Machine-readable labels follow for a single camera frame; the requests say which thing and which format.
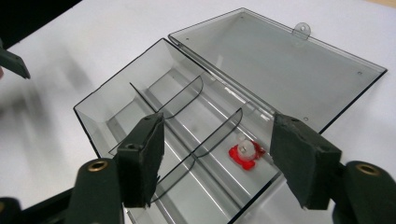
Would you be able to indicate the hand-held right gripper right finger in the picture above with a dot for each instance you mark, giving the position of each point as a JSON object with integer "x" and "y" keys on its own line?
{"x": 305, "y": 161}

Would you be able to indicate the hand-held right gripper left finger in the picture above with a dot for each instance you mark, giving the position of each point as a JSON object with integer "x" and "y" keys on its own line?
{"x": 140, "y": 161}

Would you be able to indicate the small red clear ornament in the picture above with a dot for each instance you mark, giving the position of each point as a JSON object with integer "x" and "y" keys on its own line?
{"x": 246, "y": 162}

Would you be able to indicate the transparent grey compartment box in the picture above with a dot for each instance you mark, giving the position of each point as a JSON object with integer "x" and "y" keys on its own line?
{"x": 280, "y": 62}

